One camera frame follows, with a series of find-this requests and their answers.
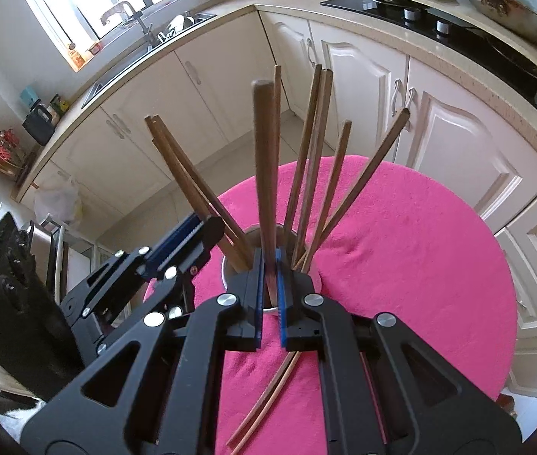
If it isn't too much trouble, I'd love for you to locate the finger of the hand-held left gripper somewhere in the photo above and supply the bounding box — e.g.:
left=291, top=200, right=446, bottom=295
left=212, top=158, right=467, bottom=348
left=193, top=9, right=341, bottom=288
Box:
left=83, top=217, right=226, bottom=342
left=88, top=214, right=199, bottom=295

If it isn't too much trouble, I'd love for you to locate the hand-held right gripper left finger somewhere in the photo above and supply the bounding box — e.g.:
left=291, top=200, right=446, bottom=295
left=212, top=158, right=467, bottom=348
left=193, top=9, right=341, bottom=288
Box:
left=19, top=248, right=265, bottom=455

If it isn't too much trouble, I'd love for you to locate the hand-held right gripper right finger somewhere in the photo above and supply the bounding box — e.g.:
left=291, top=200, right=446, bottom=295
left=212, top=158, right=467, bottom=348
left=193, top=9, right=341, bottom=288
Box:
left=277, top=248, right=520, bottom=455

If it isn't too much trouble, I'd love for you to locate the white cup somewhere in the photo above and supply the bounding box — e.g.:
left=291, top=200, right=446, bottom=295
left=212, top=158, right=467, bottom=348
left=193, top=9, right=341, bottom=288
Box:
left=221, top=227, right=322, bottom=317

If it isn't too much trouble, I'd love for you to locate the bunch of chopsticks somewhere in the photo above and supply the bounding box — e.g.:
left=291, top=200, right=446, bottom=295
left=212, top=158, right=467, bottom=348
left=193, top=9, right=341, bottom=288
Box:
left=144, top=64, right=412, bottom=274

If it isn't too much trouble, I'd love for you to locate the wooden chopstick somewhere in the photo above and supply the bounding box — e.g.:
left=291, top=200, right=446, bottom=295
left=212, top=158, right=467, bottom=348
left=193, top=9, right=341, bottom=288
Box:
left=226, top=351, right=298, bottom=444
left=252, top=80, right=281, bottom=306
left=239, top=353, right=304, bottom=446

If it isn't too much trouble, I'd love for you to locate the white plastic bag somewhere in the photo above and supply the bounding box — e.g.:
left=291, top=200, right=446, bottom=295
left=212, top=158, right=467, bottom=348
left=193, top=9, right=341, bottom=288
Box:
left=34, top=177, right=83, bottom=229

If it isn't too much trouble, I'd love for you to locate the pink tablecloth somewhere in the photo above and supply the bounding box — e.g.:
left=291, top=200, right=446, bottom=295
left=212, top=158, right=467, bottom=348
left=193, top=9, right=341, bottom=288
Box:
left=143, top=154, right=518, bottom=455

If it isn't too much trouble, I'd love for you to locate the red utensil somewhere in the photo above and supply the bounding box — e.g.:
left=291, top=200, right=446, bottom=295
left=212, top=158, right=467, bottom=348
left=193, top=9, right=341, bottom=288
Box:
left=0, top=130, right=25, bottom=172

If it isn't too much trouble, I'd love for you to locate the small yellow labelled bottle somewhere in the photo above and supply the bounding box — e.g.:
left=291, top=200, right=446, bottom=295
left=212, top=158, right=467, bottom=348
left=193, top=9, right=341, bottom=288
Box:
left=49, top=95, right=71, bottom=119

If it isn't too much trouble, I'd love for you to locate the black electric kettle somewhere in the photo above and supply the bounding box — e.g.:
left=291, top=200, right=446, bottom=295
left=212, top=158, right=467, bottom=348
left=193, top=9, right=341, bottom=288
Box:
left=22, top=103, right=56, bottom=146

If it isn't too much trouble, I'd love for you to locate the steel kitchen sink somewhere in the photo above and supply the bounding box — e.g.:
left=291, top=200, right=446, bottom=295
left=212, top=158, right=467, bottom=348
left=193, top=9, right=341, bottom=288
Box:
left=81, top=12, right=217, bottom=107

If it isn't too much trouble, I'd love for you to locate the teal box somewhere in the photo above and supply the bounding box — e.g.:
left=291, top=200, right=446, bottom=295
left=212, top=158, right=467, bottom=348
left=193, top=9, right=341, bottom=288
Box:
left=19, top=85, right=41, bottom=110

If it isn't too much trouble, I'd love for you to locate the orange bottle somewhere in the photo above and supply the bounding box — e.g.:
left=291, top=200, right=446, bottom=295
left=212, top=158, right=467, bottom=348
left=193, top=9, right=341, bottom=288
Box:
left=67, top=42, right=85, bottom=72

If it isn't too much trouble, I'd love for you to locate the metal sink faucet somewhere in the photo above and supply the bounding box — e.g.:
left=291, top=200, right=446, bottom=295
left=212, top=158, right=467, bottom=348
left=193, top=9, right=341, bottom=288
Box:
left=100, top=1, right=153, bottom=48

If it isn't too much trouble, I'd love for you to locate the grey rag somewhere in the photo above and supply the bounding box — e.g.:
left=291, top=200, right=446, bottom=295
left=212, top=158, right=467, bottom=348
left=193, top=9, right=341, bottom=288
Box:
left=100, top=2, right=125, bottom=25

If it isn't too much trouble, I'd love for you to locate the amber plastic jug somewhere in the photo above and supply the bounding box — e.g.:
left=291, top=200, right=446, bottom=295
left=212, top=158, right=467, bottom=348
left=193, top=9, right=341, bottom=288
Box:
left=498, top=391, right=518, bottom=416

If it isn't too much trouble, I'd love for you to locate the black glass gas hob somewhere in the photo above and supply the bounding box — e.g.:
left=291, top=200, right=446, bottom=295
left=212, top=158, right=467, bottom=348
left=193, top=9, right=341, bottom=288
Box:
left=320, top=0, right=537, bottom=127

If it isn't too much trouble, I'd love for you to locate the cream board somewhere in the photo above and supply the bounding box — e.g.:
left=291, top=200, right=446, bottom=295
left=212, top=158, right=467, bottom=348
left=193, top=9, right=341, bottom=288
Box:
left=339, top=0, right=537, bottom=75

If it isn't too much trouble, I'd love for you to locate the steel frame rack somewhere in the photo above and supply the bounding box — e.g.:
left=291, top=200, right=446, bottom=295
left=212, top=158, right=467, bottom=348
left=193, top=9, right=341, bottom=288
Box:
left=27, top=220, right=96, bottom=304

